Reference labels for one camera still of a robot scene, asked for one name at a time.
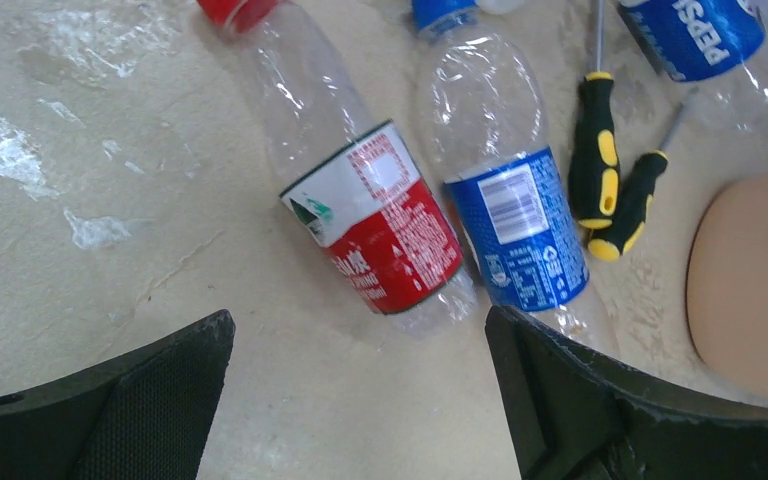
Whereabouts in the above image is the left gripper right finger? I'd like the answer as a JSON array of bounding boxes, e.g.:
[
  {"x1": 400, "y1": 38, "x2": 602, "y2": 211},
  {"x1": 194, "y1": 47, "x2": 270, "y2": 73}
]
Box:
[{"x1": 485, "y1": 306, "x2": 768, "y2": 479}]

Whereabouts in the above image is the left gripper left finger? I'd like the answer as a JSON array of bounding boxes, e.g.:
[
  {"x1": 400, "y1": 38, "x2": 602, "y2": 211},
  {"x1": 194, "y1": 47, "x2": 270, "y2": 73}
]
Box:
[{"x1": 0, "y1": 310, "x2": 235, "y2": 479}]

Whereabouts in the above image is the small red cap bottle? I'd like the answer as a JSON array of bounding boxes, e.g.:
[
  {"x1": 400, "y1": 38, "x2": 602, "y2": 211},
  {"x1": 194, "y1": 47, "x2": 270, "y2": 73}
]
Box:
[{"x1": 201, "y1": 1, "x2": 478, "y2": 336}]

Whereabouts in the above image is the orange plastic bin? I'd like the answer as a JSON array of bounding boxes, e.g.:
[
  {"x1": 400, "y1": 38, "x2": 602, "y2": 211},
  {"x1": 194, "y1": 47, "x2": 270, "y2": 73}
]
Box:
[{"x1": 686, "y1": 173, "x2": 768, "y2": 398}]

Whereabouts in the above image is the right yellow black screwdriver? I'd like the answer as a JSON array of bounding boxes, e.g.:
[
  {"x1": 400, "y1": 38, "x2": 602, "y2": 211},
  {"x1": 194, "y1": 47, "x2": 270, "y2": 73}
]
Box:
[{"x1": 587, "y1": 87, "x2": 699, "y2": 262}]

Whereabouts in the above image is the yellow black screwdriver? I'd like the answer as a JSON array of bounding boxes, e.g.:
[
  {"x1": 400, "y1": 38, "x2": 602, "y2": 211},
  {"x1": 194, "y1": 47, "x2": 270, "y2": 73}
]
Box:
[
  {"x1": 587, "y1": 87, "x2": 699, "y2": 262},
  {"x1": 568, "y1": 1, "x2": 620, "y2": 230}
]

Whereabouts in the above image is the left yellow black screwdriver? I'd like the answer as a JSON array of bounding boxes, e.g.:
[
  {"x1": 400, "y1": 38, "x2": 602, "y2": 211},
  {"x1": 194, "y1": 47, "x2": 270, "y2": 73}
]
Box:
[{"x1": 568, "y1": 1, "x2": 620, "y2": 230}]

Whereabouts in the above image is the middle Pepsi bottle blue label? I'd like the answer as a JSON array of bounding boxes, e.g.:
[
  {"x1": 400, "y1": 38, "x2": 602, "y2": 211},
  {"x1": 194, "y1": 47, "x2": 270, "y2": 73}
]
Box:
[{"x1": 412, "y1": 1, "x2": 620, "y2": 356}]

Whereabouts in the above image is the pepsi bottle blue label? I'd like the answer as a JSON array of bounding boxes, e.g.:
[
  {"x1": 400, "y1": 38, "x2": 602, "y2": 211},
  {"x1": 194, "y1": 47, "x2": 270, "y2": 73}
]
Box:
[
  {"x1": 612, "y1": 0, "x2": 768, "y2": 134},
  {"x1": 412, "y1": 1, "x2": 620, "y2": 356}
]

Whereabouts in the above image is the far Pepsi bottle blue label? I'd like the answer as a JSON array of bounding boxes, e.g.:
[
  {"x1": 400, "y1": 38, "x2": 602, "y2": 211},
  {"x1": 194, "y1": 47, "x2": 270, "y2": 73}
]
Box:
[{"x1": 612, "y1": 0, "x2": 768, "y2": 134}]

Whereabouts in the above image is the white PVC pipe frame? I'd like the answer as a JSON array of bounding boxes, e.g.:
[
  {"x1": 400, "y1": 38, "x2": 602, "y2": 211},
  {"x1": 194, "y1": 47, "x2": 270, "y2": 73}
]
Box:
[{"x1": 475, "y1": 0, "x2": 528, "y2": 15}]

